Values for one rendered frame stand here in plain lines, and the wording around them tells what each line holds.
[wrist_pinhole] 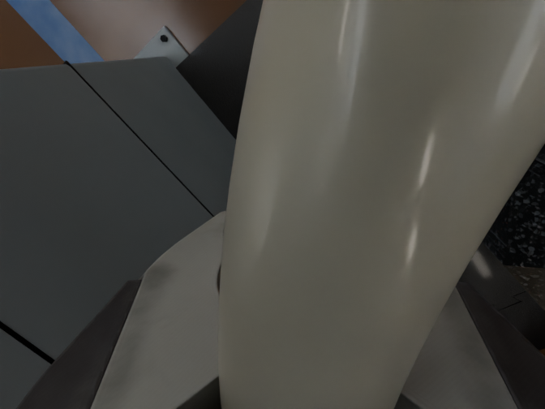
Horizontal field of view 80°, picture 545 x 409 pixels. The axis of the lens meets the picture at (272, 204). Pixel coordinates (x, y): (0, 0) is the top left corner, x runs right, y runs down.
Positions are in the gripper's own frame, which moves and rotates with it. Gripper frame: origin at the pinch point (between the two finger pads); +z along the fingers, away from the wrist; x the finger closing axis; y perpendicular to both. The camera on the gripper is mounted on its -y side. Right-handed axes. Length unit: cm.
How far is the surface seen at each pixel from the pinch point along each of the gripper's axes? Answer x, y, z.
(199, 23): -22, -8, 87
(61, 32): -61, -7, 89
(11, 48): -78, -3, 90
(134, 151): -24.7, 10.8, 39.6
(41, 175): -27.5, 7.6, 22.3
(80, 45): -57, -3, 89
